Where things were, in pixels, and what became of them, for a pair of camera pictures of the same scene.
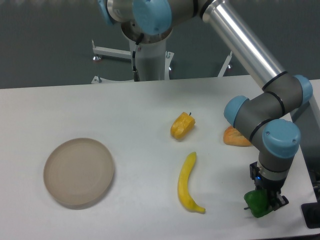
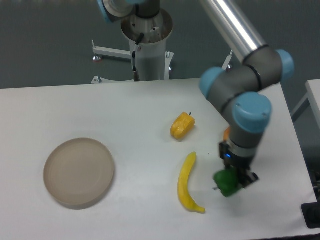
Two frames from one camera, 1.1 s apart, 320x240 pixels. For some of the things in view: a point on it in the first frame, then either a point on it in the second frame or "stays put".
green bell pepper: (258, 201) -> (227, 181)
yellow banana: (183, 184) stays put
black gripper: (272, 187) -> (231, 160)
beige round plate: (78, 172) stays put
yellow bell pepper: (183, 126) stays put
